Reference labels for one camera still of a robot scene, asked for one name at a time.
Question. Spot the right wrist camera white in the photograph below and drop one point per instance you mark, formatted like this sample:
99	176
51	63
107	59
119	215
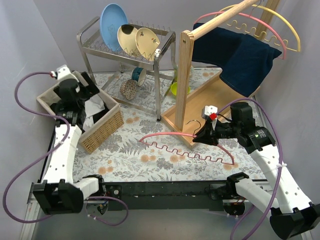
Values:
209	114

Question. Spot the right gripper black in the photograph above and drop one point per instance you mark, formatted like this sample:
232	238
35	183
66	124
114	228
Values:
211	132

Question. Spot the yellow wavy hanger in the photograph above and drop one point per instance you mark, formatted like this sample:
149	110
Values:
264	32

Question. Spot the steel dish rack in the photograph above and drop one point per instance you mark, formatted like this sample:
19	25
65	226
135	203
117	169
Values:
95	46

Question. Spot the cream floral plate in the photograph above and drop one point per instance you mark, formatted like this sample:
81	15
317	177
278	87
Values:
147	42

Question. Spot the patterned red bowl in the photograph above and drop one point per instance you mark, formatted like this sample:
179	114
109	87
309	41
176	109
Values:
128	89

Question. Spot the teal cup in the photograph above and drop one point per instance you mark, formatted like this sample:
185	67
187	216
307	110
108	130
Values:
139	75

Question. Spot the white cloth garment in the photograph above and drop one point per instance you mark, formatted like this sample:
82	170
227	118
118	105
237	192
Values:
93	106

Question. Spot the floral table mat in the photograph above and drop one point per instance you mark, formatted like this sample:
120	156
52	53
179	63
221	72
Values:
142	150

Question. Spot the blue plate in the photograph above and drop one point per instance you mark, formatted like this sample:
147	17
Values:
111	19

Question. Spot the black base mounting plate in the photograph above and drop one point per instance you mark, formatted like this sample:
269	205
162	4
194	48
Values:
209	195

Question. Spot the lime green bowl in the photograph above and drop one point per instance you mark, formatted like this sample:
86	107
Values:
174	88

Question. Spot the wicker laundry basket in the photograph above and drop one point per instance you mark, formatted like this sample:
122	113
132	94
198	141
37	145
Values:
105	125

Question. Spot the dark blue denim skirt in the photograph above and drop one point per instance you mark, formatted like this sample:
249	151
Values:
244	60

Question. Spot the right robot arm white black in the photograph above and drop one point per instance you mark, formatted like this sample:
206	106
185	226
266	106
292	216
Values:
289	210

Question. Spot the cream plate dark spot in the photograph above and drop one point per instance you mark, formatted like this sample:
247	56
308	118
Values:
126	36

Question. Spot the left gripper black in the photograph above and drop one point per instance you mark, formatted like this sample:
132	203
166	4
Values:
88	83

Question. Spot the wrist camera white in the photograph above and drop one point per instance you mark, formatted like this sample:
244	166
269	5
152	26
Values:
62	73
209	114

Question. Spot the black cloth garment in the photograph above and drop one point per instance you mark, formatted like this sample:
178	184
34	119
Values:
98	116

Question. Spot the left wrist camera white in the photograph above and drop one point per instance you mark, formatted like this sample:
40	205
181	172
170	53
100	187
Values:
62	73

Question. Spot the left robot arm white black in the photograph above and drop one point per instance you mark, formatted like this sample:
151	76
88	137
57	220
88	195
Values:
58	193

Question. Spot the wooden clothes rack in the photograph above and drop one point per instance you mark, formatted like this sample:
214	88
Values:
189	105

